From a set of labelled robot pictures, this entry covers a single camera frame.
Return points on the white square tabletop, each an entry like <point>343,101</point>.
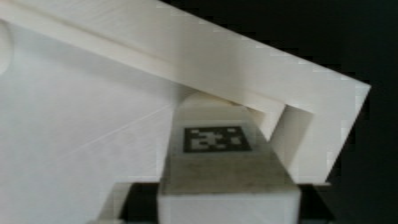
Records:
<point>104,59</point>

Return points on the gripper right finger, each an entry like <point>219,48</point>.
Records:
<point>315,213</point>

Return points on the white table leg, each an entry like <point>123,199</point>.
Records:
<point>224,185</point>

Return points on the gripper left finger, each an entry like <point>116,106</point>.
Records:
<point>130,205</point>

